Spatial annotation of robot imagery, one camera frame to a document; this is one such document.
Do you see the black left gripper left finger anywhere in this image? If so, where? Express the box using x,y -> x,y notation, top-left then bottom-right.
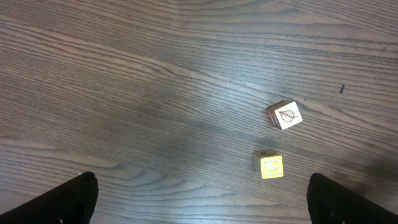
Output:
1,172 -> 99,224

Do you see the yellow lone block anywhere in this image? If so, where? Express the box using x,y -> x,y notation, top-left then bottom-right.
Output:
254,150 -> 284,179

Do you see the white leaf picture block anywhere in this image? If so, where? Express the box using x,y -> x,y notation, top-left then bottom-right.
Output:
266,100 -> 303,130

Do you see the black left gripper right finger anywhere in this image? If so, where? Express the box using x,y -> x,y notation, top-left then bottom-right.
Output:
307,173 -> 397,224

